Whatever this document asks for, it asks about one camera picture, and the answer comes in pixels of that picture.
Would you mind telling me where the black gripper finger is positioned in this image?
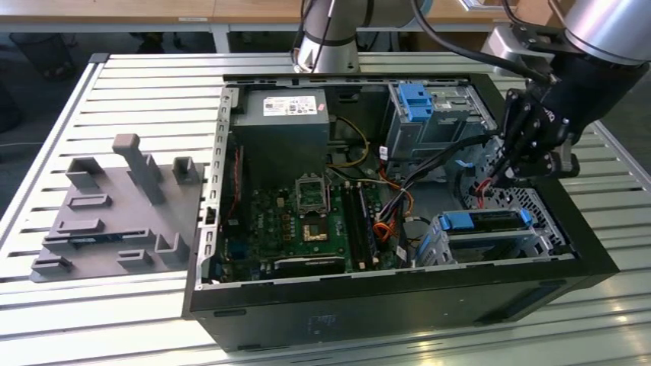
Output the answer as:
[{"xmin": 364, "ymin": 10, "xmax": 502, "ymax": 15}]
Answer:
[
  {"xmin": 490, "ymin": 89, "xmax": 538, "ymax": 188},
  {"xmin": 509, "ymin": 141, "xmax": 558, "ymax": 181}
]

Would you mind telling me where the red wire with black plug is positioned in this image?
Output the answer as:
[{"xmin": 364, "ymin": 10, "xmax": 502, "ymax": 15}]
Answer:
[{"xmin": 474, "ymin": 177, "xmax": 498, "ymax": 209}]

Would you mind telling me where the hard disk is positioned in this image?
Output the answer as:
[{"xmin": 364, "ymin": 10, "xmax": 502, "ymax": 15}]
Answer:
[{"xmin": 430, "ymin": 209, "xmax": 533, "ymax": 233}]

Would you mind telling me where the silver disk bay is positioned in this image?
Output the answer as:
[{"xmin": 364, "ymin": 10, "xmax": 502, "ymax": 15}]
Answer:
[{"xmin": 416, "ymin": 207, "xmax": 578, "ymax": 268}]

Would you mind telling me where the black RAM slot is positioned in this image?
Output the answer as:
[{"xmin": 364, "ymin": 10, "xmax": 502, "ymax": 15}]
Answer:
[
  {"xmin": 357, "ymin": 181, "xmax": 380, "ymax": 266},
  {"xmin": 349, "ymin": 181, "xmax": 373, "ymax": 268},
  {"xmin": 341, "ymin": 181, "xmax": 365, "ymax": 268},
  {"xmin": 365, "ymin": 181, "xmax": 388, "ymax": 264}
]

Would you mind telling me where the silver drive cage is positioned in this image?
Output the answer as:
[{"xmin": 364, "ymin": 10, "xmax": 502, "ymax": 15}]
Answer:
[{"xmin": 382, "ymin": 82, "xmax": 497, "ymax": 172}]

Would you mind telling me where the blue plastic drive carrier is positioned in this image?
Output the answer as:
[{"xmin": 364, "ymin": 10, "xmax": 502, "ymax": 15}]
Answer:
[{"xmin": 398, "ymin": 83, "xmax": 434, "ymax": 123}]

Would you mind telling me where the CPU socket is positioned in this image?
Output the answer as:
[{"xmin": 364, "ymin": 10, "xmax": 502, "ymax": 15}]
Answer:
[{"xmin": 293, "ymin": 173, "xmax": 330, "ymax": 214}]

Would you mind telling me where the metal socket cover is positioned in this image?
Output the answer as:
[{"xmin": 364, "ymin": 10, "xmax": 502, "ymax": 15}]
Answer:
[{"xmin": 294, "ymin": 174, "xmax": 329, "ymax": 214}]

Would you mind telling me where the grey power supply unit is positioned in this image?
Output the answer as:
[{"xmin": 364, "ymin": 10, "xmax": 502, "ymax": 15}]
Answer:
[{"xmin": 230, "ymin": 89, "xmax": 332, "ymax": 180}]

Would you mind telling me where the black graphics card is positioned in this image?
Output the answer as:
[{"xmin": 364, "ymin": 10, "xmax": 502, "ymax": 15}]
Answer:
[{"xmin": 273, "ymin": 254, "xmax": 346, "ymax": 278}]

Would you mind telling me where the black open PC case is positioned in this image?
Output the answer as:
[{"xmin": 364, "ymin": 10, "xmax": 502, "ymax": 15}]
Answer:
[{"xmin": 181, "ymin": 72, "xmax": 620, "ymax": 352}]

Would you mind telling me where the green Dell motherboard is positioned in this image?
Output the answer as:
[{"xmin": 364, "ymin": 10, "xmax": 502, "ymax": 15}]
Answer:
[{"xmin": 220, "ymin": 178, "xmax": 405, "ymax": 281}]

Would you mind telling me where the grey parts rack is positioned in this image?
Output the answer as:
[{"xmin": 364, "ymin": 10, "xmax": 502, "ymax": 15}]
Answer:
[{"xmin": 29, "ymin": 133, "xmax": 212, "ymax": 283}]

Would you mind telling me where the dark green RAM stick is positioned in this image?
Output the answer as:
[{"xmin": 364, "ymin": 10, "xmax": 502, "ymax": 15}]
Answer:
[{"xmin": 62, "ymin": 236, "xmax": 126, "ymax": 246}]

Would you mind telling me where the black bag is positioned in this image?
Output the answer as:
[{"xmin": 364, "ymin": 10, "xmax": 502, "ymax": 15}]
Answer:
[{"xmin": 9, "ymin": 32, "xmax": 77, "ymax": 81}]

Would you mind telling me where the black cable bundle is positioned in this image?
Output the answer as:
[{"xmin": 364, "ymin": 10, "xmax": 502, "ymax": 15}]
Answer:
[{"xmin": 400, "ymin": 133, "xmax": 504, "ymax": 191}]

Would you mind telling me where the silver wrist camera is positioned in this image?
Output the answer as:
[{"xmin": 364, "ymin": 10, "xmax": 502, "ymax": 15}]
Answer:
[{"xmin": 481, "ymin": 24, "xmax": 558, "ymax": 75}]

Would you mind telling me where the yellow wire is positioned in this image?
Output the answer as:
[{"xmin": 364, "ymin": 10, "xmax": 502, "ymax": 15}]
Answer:
[{"xmin": 328, "ymin": 116, "xmax": 370, "ymax": 169}]

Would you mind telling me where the orange wire bundle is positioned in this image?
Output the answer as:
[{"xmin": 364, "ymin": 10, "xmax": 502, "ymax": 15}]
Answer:
[{"xmin": 373, "ymin": 182, "xmax": 416, "ymax": 239}]

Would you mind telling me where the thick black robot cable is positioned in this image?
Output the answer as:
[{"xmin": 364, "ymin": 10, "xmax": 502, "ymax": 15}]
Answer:
[{"xmin": 409, "ymin": 0, "xmax": 560, "ymax": 85}]

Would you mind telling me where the wooden desk white frame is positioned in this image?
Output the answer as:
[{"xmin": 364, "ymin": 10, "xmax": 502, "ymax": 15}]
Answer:
[{"xmin": 0, "ymin": 0, "xmax": 514, "ymax": 34}]

